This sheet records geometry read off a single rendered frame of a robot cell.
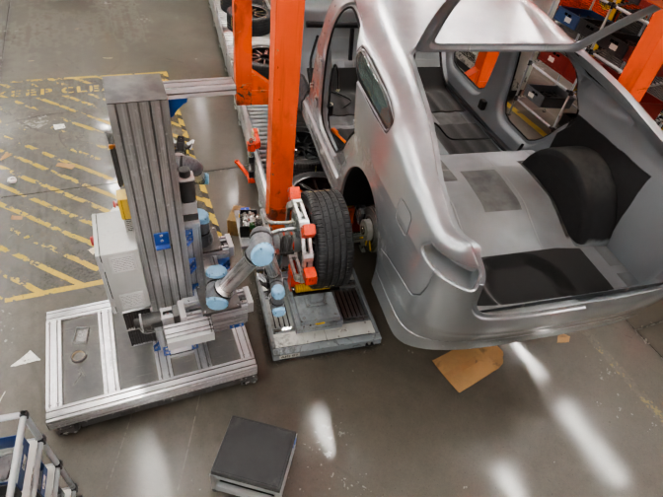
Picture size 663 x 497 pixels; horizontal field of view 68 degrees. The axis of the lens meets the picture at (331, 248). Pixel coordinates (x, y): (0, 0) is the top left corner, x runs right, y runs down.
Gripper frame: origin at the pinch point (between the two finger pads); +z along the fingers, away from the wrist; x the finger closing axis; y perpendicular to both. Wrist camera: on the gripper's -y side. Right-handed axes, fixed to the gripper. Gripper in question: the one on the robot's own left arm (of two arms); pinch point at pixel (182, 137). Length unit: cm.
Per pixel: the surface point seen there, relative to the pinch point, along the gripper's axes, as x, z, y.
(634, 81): 321, 23, -90
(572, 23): 402, 242, -67
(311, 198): 82, -57, -5
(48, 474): -44, -188, 83
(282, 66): 55, -15, -68
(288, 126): 66, -14, -29
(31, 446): -48, -186, 55
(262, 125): 72, 182, 89
